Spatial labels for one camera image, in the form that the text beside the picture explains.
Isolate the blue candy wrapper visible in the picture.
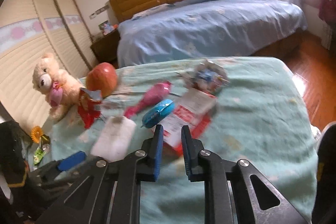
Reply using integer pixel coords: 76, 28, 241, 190
142, 99, 175, 128

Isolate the red white carton box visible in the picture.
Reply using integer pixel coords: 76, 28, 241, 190
159, 88, 217, 156

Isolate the white sponge block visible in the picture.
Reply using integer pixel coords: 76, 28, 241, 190
90, 116, 136, 162

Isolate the silver blue wrapper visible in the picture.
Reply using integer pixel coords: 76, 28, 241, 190
182, 60, 229, 96

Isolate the red cookie wrapper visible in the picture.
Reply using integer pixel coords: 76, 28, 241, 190
77, 88, 102, 129

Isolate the black foam block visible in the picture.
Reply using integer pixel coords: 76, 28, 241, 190
0, 121, 29, 188

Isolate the sunflower decoration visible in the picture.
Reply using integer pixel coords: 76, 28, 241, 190
30, 126, 51, 165

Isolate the pink candy wrapper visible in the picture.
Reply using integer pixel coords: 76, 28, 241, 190
123, 81, 172, 119

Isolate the red apple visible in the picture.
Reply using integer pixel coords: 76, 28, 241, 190
85, 63, 118, 98

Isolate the cream teddy bear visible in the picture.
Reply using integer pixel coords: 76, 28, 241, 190
32, 53, 84, 122

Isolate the dark wooden nightstand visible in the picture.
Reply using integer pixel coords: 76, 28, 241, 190
91, 30, 120, 63

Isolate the framed photo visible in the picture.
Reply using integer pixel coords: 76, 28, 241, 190
98, 20, 118, 36

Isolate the blue sheeted large bed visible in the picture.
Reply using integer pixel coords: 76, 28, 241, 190
117, 0, 307, 68

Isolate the white sliding wardrobe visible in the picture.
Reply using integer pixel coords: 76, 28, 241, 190
1, 0, 98, 133

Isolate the dark red hanging garment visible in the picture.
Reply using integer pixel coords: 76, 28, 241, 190
318, 0, 336, 26

